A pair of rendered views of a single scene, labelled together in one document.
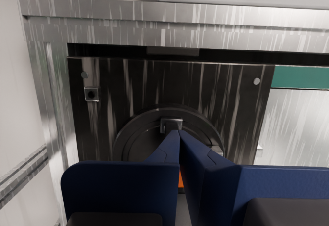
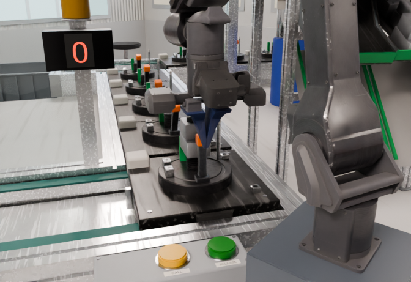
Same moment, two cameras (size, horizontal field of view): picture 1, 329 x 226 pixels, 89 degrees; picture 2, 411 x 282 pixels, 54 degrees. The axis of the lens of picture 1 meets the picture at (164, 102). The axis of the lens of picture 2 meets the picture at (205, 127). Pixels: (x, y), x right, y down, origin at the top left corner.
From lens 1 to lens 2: 0.59 m
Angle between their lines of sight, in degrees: 56
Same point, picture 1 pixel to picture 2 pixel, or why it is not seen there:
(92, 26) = (272, 217)
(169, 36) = (220, 222)
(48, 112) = (281, 184)
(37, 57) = (298, 201)
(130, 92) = (233, 194)
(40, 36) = not seen: hidden behind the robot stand
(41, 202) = not seen: hidden behind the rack
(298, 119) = (81, 228)
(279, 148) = (92, 211)
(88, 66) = (264, 199)
